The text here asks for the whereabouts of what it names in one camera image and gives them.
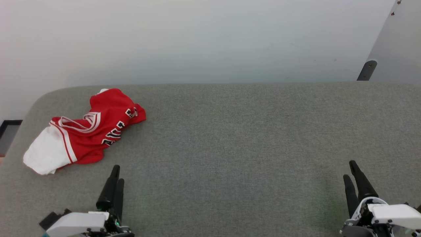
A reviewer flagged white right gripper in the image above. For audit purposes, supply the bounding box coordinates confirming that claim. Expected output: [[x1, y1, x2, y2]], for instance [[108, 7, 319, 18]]
[[340, 160, 421, 237]]

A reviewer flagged black framed board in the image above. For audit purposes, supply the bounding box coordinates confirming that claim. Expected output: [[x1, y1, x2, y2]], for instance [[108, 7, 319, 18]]
[[0, 120, 23, 155]]

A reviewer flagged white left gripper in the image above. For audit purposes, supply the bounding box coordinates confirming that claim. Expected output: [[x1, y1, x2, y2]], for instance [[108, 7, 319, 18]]
[[45, 165, 135, 237]]

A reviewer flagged grey partition panel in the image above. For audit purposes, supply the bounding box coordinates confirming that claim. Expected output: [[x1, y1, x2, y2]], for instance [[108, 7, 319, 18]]
[[357, 0, 421, 85]]

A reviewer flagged red and white basketball jersey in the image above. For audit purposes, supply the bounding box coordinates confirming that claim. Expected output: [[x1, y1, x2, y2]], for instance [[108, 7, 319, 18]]
[[23, 88, 146, 175]]

